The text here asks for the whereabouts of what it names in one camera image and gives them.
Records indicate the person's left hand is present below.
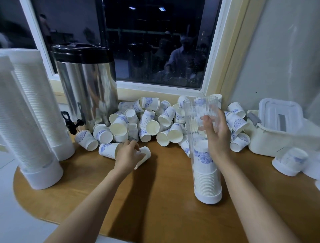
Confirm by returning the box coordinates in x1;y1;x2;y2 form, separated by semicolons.
114;139;147;177

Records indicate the person's right hand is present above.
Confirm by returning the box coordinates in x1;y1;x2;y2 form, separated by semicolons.
199;106;233;162

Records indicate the single blue-printed paper cup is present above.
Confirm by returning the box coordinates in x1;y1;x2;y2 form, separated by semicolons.
134;145;152;170

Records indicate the nested stack of paper cups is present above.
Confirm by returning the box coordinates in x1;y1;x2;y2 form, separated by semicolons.
271;147;309;177
0;70;56;173
192;140;222;197
15;62;71;148

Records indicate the pile of paper cups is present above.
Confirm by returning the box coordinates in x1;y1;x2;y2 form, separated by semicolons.
75;93;251;160

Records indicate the person's right forearm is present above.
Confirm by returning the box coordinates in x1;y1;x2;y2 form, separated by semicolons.
217;153;301;243

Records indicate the person's left forearm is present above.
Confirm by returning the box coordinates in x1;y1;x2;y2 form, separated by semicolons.
45;169;132;243

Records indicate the translucent plastic box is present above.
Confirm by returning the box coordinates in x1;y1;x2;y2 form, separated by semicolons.
247;110;320;157

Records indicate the white plastic lid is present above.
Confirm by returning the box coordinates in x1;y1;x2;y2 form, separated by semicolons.
258;98;304;132

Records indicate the stainless steel water dispenser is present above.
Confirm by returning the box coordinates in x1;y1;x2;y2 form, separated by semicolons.
50;43;119;133

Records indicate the white framed window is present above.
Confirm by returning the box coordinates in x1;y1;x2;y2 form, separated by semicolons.
0;0;266;101

